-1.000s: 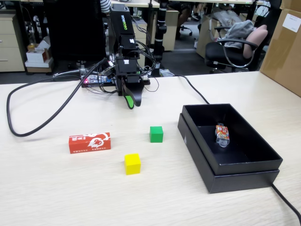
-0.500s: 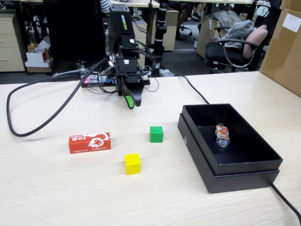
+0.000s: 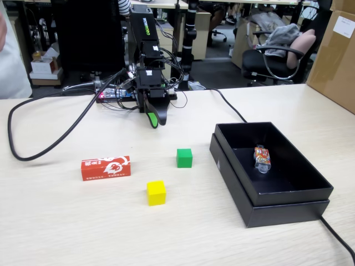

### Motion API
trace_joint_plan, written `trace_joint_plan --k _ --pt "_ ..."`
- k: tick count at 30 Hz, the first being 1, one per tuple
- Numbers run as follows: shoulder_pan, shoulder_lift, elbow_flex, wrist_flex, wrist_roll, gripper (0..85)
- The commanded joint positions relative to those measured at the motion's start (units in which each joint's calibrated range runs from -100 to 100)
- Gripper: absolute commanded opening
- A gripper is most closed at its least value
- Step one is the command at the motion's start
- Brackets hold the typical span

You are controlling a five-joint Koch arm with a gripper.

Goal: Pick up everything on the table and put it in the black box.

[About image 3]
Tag black gripper servo block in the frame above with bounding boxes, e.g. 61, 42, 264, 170
146, 87, 169, 101

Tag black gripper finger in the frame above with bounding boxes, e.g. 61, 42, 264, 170
143, 96, 160, 129
150, 96, 171, 127

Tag green wooden cube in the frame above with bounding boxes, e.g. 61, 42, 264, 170
176, 148, 193, 168

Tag red printed carton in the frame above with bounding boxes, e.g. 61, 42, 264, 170
81, 155, 131, 182

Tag yellow wooden cube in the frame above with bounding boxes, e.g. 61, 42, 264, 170
146, 180, 167, 207

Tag tan cardboard box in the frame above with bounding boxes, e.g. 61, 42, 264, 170
231, 18, 268, 70

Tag seated person in black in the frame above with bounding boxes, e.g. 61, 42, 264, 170
206, 1, 236, 47

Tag flat white box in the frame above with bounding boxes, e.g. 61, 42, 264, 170
29, 68, 64, 81

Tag open white box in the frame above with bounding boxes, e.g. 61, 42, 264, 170
41, 43, 60, 59

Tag white cardboard box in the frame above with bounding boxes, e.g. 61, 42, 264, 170
30, 57, 60, 74

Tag black cardboard box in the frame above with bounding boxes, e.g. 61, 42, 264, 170
215, 121, 334, 207

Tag black open box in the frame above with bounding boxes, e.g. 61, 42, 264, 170
209, 132, 331, 228

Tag large labelled cardboard box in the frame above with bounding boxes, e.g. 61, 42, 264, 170
306, 9, 355, 115

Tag plain cardboard box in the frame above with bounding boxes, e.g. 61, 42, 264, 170
329, 0, 355, 14

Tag controller circuit board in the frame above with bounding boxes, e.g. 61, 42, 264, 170
95, 88, 138, 104

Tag black jointed pole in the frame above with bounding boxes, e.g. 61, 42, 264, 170
180, 0, 198, 91

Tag black swivel chair base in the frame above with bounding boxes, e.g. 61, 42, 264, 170
212, 29, 228, 43

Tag black mesh office chair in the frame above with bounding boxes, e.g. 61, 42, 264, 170
51, 0, 126, 92

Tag beige office desk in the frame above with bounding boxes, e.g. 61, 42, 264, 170
130, 0, 189, 9

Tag person in striped shirt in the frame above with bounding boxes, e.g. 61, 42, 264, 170
118, 0, 131, 17

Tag black armrest office chair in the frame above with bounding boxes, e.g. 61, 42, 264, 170
240, 27, 318, 87

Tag brown flat tray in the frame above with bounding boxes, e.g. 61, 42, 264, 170
31, 79, 62, 86

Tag clear plastic bag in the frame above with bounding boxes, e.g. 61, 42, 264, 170
244, 11, 288, 30

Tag grey garment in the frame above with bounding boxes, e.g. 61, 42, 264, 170
260, 23, 302, 58

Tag person in white shirt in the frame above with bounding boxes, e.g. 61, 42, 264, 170
0, 0, 33, 100

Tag beige drawer cabinet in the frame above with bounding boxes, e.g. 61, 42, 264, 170
12, 16, 31, 84

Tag pink cushion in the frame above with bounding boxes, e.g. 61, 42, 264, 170
286, 29, 317, 70

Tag small wrist camera board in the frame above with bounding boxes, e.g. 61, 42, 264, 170
116, 77, 136, 92

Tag thin black servo wires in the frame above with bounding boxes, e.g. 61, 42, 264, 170
154, 18, 189, 110

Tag thick black camera cable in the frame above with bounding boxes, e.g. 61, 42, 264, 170
7, 68, 128, 162

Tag black power cable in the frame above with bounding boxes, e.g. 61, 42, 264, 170
204, 88, 355, 258

